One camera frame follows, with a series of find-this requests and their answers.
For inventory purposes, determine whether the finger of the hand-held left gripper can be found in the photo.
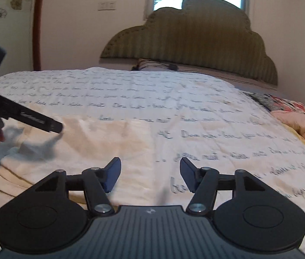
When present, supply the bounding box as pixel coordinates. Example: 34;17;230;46
0;90;63;134

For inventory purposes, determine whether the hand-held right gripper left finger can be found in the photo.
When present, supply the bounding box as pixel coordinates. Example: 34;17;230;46
35;157;122;217

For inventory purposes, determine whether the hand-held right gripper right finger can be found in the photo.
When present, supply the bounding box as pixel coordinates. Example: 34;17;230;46
179;157;267;217

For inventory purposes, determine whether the cream towel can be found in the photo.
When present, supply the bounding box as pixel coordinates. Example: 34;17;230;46
0;115;174;207

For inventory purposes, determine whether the white wardrobe door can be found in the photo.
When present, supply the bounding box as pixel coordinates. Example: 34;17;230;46
0;0;38;81

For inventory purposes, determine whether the white script printed blanket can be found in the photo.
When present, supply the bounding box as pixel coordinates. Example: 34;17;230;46
0;69;305;259

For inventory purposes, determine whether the striped pillow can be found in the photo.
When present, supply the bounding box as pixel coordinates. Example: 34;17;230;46
132;58;185;72

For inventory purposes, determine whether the patterned pillow at edge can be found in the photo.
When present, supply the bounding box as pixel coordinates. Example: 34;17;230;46
245;92;305;117

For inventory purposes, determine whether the pink blanket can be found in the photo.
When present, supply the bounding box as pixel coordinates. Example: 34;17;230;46
271;109;305;153

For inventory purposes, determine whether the green cloud-shaped headboard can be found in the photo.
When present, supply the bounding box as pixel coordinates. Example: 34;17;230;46
100;0;278;91

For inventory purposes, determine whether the brown wooden door frame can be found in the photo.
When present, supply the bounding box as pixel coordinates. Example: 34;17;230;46
33;0;47;71

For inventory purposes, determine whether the black cable with switch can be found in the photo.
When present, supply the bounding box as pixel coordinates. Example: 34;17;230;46
132;61;223;74

